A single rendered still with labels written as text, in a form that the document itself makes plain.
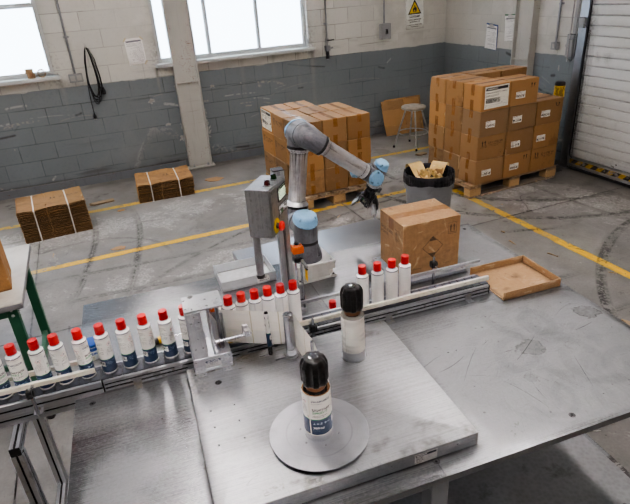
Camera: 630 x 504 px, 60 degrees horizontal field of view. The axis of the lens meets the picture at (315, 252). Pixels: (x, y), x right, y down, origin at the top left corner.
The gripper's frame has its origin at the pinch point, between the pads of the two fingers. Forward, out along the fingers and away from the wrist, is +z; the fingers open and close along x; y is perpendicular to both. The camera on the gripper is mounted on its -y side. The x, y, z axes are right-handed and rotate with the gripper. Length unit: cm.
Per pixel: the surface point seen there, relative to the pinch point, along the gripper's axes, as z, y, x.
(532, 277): -27, 12, 90
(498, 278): -22, 19, 77
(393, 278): -30, 66, 39
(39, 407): 9, 178, -38
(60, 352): -8, 165, -41
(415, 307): -19, 62, 53
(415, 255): -21, 34, 40
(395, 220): -31, 32, 24
